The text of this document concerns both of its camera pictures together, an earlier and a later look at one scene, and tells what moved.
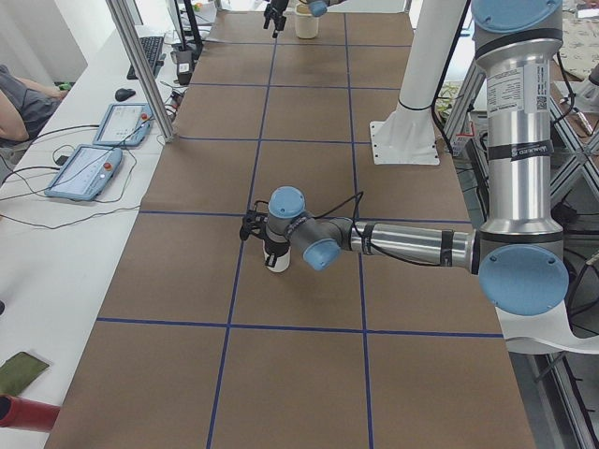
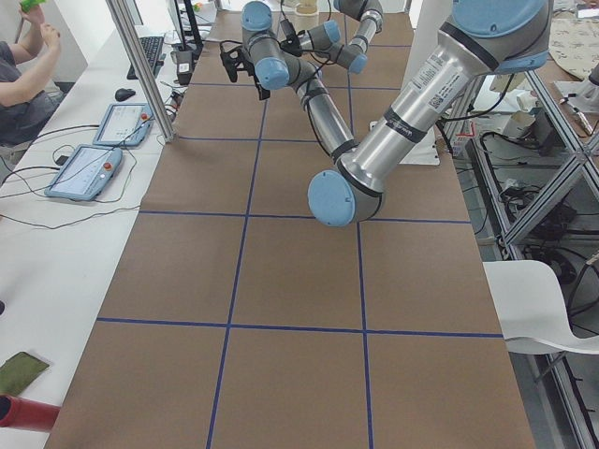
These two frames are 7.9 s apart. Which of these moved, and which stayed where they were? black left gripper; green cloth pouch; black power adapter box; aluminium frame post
Moved: black left gripper
Stayed: black power adapter box; aluminium frame post; green cloth pouch
